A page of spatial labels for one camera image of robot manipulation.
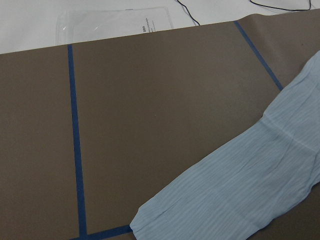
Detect light blue collared shirt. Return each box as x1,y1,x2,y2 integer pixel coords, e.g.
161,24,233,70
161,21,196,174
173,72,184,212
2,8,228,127
130,53,320,240

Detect clear plastic bag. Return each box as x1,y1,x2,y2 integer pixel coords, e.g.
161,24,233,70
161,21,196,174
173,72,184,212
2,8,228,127
55,7,173,46

